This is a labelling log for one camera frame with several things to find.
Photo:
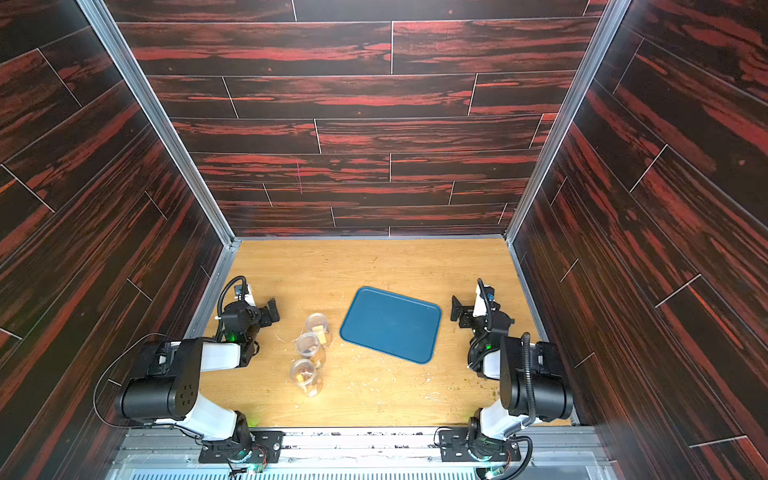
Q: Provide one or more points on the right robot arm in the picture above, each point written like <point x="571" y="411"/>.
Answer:
<point x="533" y="388"/>

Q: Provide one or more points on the teal plastic tray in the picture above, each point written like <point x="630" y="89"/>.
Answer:
<point x="393" y="324"/>

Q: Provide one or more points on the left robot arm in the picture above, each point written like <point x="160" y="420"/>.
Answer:
<point x="162" y="388"/>

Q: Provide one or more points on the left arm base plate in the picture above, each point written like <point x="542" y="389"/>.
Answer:
<point x="264" y="447"/>

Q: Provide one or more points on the middle clear jar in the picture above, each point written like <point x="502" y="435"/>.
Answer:
<point x="310" y="347"/>

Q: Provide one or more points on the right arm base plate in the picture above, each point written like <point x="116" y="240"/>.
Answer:
<point x="459" y="445"/>

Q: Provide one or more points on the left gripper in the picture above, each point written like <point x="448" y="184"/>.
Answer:
<point x="264" y="312"/>

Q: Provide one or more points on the clear jar with cookies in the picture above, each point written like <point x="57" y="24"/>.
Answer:
<point x="318" y="324"/>

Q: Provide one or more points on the near clear jar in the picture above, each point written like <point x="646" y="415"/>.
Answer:
<point x="306" y="376"/>

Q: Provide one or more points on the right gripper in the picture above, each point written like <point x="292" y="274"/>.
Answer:
<point x="466" y="310"/>

